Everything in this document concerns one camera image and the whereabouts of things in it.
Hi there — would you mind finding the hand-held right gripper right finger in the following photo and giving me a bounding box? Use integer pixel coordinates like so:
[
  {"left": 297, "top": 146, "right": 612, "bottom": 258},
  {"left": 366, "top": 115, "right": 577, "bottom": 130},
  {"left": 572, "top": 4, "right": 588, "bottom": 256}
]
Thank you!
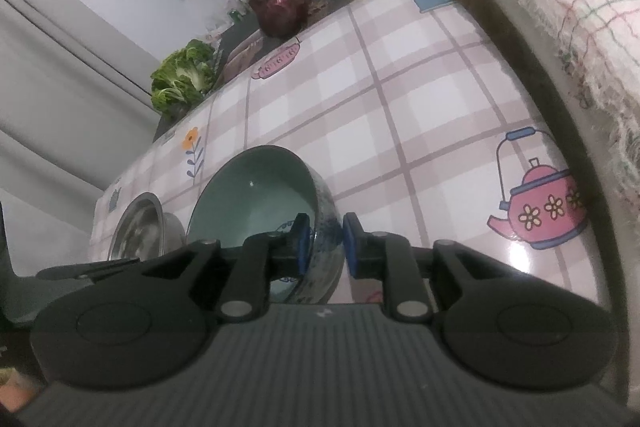
[{"left": 342, "top": 213, "right": 501, "bottom": 323}]

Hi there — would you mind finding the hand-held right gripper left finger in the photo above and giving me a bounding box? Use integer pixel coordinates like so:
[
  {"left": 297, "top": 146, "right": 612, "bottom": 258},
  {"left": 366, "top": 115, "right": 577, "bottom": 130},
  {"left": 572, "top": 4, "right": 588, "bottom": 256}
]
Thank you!
[{"left": 142, "top": 213, "right": 315, "bottom": 323}]

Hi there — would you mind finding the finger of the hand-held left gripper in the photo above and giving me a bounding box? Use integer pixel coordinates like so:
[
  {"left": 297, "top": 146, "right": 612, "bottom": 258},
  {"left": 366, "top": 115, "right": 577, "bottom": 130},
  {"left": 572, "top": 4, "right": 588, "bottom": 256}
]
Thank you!
[{"left": 36, "top": 258, "right": 142, "bottom": 282}]

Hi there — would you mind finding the stainless steel bowl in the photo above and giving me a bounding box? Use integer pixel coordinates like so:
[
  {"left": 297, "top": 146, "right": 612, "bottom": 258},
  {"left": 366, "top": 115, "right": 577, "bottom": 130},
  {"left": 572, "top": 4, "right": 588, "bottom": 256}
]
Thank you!
[{"left": 107, "top": 192, "right": 187, "bottom": 264}]

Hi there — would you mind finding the green ceramic bowl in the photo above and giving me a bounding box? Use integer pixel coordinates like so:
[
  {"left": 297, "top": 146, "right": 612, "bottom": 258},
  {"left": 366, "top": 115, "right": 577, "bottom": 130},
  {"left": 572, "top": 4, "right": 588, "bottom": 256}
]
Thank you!
[{"left": 186, "top": 146, "right": 346, "bottom": 305}]

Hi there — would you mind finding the plaid teapot print tablecloth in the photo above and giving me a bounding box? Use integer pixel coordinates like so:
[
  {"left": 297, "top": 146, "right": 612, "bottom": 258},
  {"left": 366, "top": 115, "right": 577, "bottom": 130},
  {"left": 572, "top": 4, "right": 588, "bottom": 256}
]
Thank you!
[{"left": 90, "top": 0, "right": 596, "bottom": 308}]

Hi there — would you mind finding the green leafy lettuce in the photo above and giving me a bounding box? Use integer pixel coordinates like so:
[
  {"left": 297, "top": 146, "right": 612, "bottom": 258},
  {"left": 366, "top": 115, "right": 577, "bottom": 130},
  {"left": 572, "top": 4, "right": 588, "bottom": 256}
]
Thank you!
[{"left": 150, "top": 39, "right": 217, "bottom": 115}]

